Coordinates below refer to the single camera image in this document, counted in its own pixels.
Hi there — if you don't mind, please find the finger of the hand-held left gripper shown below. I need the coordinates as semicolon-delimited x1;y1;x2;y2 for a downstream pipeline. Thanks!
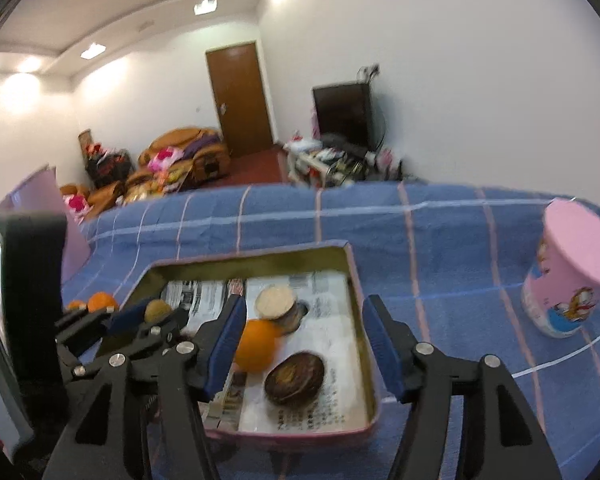
55;299;153;356
62;309;191;380

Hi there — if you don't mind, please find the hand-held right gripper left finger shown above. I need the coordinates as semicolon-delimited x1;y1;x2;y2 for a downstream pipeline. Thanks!
42;295;248;480

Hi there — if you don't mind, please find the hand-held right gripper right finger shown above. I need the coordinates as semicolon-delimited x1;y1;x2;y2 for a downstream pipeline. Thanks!
361;294;563;480

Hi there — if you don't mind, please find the small yellow-green fruit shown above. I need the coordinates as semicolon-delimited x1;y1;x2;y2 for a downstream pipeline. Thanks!
144;299;173;323

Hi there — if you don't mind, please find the large orange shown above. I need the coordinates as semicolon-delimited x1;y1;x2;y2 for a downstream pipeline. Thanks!
87;292;121;312

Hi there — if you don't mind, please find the medium orange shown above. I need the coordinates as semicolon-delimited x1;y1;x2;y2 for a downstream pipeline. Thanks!
234;319;283;374

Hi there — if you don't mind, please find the oval dark water chestnut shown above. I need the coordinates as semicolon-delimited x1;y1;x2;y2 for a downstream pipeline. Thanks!
263;352;327;406

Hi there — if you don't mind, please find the pink metal tin box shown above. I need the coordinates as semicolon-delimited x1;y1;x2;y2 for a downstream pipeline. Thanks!
117;240;382;448

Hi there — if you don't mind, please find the printed paper lining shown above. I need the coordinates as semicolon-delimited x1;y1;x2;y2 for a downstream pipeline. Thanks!
160;270;371;433

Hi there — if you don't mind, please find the brown leather sofa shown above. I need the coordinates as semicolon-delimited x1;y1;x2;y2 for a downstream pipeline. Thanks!
60;180;127;213

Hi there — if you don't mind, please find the blue plaid blanket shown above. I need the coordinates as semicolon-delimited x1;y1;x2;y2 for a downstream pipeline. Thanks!
0;180;600;480

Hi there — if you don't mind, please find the coffee table with snacks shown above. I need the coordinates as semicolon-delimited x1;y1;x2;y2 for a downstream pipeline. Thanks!
124;170;191;203

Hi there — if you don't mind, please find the pink floral cushion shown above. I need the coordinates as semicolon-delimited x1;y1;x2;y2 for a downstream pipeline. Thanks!
149;147;181;172

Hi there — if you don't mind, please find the brown leather armchair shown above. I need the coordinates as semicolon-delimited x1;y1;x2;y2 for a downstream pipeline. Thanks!
139;127;231;191

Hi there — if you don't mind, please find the purple throw blanket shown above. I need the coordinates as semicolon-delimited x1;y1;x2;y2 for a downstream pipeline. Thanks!
180;132;220;158

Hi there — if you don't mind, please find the white television stand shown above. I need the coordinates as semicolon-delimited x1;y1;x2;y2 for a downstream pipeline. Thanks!
285;137;406;189

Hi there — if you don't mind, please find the pink cartoon print cup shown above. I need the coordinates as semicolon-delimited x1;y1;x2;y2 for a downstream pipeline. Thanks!
521;198;600;339

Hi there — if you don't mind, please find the black television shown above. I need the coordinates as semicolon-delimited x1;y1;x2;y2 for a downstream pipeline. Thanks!
312;81;373;148

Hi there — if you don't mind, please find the brown wooden door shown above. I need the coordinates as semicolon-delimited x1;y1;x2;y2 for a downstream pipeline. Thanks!
205;42;274;158

